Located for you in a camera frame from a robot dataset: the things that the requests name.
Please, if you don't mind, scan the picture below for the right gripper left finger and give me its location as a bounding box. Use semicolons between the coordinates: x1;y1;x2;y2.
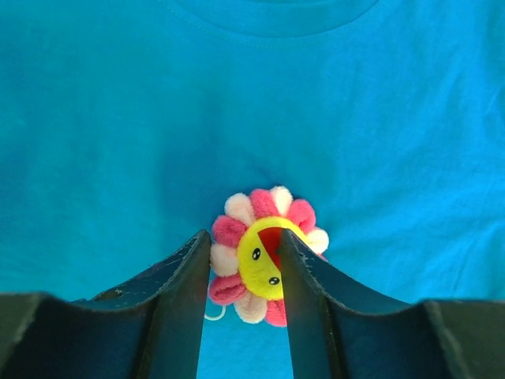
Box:
1;231;211;378

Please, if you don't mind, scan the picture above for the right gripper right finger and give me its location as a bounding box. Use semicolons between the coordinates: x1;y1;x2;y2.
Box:
279;231;504;378

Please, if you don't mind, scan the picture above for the pink flower smiley brooch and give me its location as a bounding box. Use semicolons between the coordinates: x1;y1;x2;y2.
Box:
208;186;329;328

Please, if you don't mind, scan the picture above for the blue t-shirt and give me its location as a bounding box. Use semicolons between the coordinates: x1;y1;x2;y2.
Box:
0;0;505;379

